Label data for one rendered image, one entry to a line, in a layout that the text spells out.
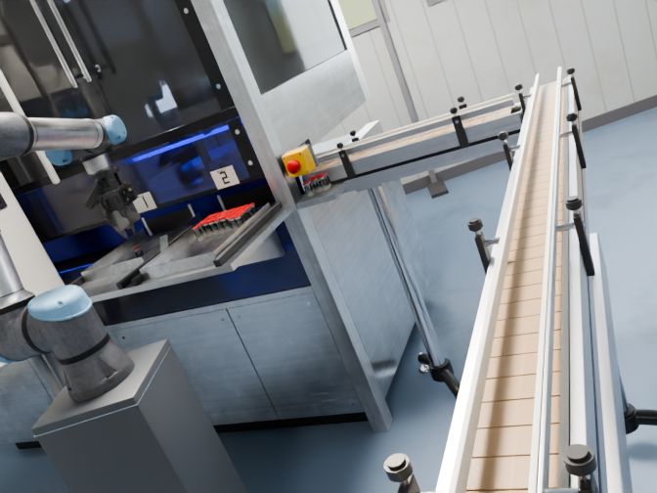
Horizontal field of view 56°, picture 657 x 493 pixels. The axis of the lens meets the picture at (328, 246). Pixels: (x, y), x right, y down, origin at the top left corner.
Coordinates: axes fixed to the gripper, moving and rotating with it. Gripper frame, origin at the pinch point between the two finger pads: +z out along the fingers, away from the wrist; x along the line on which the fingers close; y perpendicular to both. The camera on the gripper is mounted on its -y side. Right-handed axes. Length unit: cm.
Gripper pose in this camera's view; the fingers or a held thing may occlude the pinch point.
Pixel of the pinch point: (126, 233)
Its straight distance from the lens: 199.1
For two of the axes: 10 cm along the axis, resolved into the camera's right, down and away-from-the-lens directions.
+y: 8.7, -2.0, -4.4
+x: 3.3, -4.2, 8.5
